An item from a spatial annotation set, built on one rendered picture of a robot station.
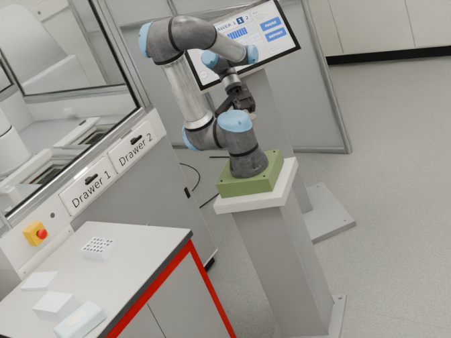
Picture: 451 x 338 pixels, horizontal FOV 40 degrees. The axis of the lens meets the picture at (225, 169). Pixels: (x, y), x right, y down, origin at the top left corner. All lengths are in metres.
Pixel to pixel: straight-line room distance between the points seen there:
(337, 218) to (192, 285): 1.23
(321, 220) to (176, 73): 1.47
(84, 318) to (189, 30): 0.99
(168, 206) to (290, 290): 0.82
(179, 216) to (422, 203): 1.25
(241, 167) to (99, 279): 0.65
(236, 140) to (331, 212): 1.25
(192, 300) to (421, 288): 1.04
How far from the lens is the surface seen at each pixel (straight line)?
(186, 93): 2.26
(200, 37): 2.13
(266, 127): 3.21
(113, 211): 2.85
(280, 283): 2.61
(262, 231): 2.45
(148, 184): 2.99
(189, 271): 2.34
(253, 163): 2.34
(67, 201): 2.66
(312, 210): 3.48
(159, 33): 2.15
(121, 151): 2.85
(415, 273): 2.96
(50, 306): 2.21
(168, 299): 2.28
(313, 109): 3.95
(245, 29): 3.06
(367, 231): 3.28
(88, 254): 2.43
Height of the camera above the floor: 1.91
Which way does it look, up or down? 26 degrees down
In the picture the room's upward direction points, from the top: 22 degrees counter-clockwise
